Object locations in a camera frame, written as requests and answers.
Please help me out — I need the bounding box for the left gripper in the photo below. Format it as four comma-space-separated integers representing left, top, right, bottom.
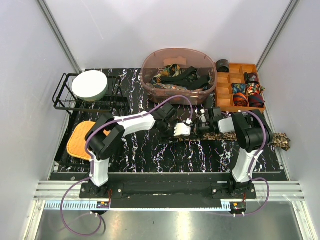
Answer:
159, 120, 181, 145

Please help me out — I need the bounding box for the brown floral patterned tie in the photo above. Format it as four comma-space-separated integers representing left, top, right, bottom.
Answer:
169, 132, 291, 152

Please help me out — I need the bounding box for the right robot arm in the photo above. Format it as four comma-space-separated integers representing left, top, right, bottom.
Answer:
194, 107, 273, 199

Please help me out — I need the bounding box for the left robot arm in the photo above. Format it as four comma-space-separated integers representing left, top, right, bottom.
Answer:
84, 103, 177, 198

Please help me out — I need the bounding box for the orange striped rolled tie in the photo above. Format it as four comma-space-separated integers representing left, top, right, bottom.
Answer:
233, 92, 249, 107

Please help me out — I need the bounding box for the blue patterned rolled tie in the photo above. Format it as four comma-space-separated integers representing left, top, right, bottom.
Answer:
231, 83, 247, 95

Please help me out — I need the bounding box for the orange wooden divided tray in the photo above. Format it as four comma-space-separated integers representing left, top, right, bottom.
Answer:
215, 59, 266, 113

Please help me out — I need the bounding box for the maroon striped rolled tie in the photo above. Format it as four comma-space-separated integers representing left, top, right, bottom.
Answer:
248, 94, 265, 108

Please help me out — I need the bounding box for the black tie in tub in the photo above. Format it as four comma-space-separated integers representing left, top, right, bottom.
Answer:
151, 64, 212, 91

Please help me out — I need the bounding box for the red floral rolled tie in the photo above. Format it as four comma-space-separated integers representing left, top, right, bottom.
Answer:
246, 82, 265, 96

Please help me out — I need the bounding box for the brown translucent plastic tub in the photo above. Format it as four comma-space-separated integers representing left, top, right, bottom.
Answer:
140, 48, 218, 106

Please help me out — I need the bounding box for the colourful patterned tie in tub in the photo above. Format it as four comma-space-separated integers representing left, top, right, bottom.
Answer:
149, 64, 200, 91

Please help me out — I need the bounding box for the dark grey rolled tie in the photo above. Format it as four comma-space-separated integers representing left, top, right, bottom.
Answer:
216, 59, 230, 73

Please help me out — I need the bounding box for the dark maroon rolled tie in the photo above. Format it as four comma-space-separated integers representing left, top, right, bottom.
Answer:
243, 72, 259, 84

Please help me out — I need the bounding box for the white round container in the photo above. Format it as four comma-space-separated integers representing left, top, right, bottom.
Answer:
71, 70, 108, 102

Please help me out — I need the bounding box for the orange woven bamboo tray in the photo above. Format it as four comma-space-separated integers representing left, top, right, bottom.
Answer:
66, 121, 95, 161

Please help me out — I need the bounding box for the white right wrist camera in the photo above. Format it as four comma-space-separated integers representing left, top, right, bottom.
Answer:
197, 109, 207, 123

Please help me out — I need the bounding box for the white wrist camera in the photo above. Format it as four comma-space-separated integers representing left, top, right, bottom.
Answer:
173, 119, 192, 137
197, 109, 207, 123

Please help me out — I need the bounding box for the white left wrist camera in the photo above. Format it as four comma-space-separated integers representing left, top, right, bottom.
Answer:
173, 119, 192, 137

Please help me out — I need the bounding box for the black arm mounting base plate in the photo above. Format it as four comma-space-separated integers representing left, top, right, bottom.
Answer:
79, 172, 257, 200

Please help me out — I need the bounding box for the black wire dish rack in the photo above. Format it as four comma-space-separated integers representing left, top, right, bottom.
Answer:
52, 73, 130, 119

